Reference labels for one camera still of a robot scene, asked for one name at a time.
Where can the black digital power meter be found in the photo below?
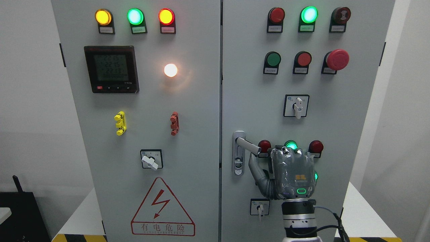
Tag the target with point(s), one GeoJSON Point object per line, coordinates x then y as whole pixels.
{"type": "Point", "coordinates": [112, 69]}

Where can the grey right cabinet door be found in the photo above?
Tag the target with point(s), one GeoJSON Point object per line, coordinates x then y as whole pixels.
{"type": "Point", "coordinates": [254, 102]}

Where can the red lamp middle left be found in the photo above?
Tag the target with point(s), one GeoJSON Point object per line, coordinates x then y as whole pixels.
{"type": "Point", "coordinates": [265, 146]}

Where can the yellow indicator lamp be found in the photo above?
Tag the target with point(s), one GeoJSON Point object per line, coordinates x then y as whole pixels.
{"type": "Point", "coordinates": [105, 21]}

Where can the green lamp middle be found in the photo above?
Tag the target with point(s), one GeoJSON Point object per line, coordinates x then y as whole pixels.
{"type": "Point", "coordinates": [291, 144]}

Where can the white rotary switch left door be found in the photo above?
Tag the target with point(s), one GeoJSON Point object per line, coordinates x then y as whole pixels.
{"type": "Point", "coordinates": [151, 159]}

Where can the white rotary switch upper right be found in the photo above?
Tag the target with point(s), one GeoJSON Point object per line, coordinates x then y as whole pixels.
{"type": "Point", "coordinates": [295, 105]}

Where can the green push button upper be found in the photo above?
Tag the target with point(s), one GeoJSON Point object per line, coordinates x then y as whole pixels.
{"type": "Point", "coordinates": [271, 63]}

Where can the grey left cabinet door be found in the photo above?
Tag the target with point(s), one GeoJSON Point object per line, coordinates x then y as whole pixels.
{"type": "Point", "coordinates": [190, 158]}

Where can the green indicator lamp left door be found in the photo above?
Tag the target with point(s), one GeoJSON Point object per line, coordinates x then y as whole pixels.
{"type": "Point", "coordinates": [137, 21]}

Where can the silver swing door handle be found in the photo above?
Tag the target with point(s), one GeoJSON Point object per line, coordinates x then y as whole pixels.
{"type": "Point", "coordinates": [239, 146]}

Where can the black box with antenna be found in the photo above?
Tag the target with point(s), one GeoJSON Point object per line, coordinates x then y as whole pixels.
{"type": "Point", "coordinates": [25, 224]}

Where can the red emergency stop button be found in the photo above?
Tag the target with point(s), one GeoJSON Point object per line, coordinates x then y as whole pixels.
{"type": "Point", "coordinates": [334, 61]}

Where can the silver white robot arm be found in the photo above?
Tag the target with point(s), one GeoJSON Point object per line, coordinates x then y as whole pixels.
{"type": "Point", "coordinates": [300, 220]}

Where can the orange red indicator lamp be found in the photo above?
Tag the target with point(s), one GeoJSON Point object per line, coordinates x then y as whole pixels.
{"type": "Point", "coordinates": [167, 21]}

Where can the white rotary switch lower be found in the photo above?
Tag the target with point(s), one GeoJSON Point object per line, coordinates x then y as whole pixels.
{"type": "Point", "coordinates": [259, 207]}

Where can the red push button upper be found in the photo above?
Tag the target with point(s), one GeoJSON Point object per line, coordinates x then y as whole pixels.
{"type": "Point", "coordinates": [301, 63]}

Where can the grey cabinet door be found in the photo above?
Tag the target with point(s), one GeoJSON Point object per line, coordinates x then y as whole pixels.
{"type": "Point", "coordinates": [190, 158]}
{"type": "Point", "coordinates": [254, 102]}

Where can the dark red buzzer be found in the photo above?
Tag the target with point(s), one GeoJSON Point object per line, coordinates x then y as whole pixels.
{"type": "Point", "coordinates": [339, 18]}

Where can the red high voltage warning sticker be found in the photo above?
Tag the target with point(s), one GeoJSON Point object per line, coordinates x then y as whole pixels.
{"type": "Point", "coordinates": [161, 214]}

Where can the white glowing lamp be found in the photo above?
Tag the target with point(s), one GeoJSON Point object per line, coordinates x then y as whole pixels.
{"type": "Point", "coordinates": [170, 70]}

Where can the green lamp top right door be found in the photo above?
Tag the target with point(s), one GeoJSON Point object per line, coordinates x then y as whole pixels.
{"type": "Point", "coordinates": [307, 19]}

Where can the red lamp middle right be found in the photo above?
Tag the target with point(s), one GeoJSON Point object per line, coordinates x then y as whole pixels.
{"type": "Point", "coordinates": [315, 148]}

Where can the red lamp top right door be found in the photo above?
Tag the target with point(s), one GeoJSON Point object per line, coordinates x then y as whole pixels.
{"type": "Point", "coordinates": [275, 20]}

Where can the white platform with hazard stripes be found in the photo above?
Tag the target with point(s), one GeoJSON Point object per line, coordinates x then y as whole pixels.
{"type": "Point", "coordinates": [361, 222]}

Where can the white rotary switch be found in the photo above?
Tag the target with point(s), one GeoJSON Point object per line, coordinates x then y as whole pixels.
{"type": "Point", "coordinates": [295, 105]}
{"type": "Point", "coordinates": [259, 207]}

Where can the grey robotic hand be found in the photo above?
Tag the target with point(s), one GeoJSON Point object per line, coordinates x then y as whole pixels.
{"type": "Point", "coordinates": [293, 174]}

